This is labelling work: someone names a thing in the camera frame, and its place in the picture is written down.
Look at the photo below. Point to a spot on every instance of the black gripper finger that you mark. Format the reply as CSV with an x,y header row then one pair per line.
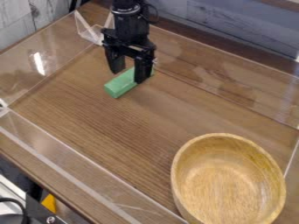
x,y
143,68
115,59

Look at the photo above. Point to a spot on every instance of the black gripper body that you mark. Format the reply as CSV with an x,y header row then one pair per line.
x,y
128,35

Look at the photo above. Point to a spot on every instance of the green rectangular block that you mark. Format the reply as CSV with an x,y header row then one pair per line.
x,y
121,84

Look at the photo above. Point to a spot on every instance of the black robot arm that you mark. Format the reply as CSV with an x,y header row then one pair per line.
x,y
127,39

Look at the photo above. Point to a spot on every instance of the light wooden bowl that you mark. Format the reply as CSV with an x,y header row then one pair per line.
x,y
227,182

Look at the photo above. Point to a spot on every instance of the black device with yellow label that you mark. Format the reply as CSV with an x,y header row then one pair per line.
x,y
21,199

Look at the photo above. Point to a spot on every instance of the clear acrylic tray enclosure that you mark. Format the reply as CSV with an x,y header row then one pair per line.
x,y
99,150

